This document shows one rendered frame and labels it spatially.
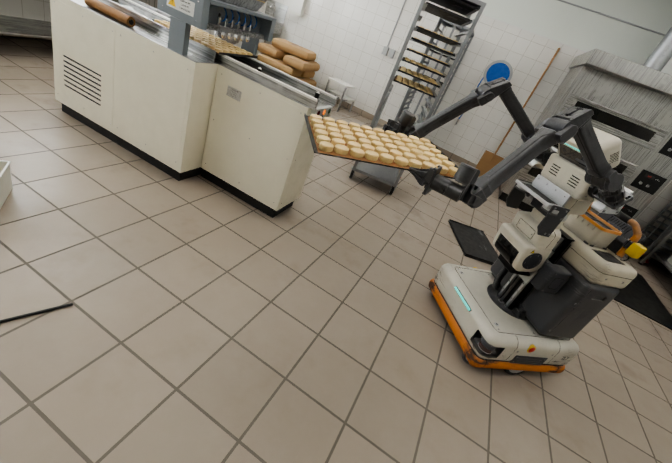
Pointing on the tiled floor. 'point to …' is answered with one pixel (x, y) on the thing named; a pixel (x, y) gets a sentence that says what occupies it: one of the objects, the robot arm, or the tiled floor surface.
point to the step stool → (340, 92)
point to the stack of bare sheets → (473, 242)
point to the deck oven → (618, 121)
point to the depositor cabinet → (131, 86)
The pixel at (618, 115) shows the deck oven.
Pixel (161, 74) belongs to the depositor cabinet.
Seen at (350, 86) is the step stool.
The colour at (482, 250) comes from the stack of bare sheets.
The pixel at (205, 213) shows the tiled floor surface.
